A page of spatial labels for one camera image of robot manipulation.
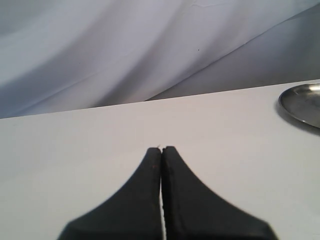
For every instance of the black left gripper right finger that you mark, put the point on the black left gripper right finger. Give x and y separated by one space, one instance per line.
192 211

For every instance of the white backdrop cloth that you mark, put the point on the white backdrop cloth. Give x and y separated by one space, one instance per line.
62 55

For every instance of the round stainless steel plate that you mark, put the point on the round stainless steel plate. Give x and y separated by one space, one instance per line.
302 103

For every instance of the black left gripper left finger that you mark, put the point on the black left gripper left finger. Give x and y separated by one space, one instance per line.
132 213

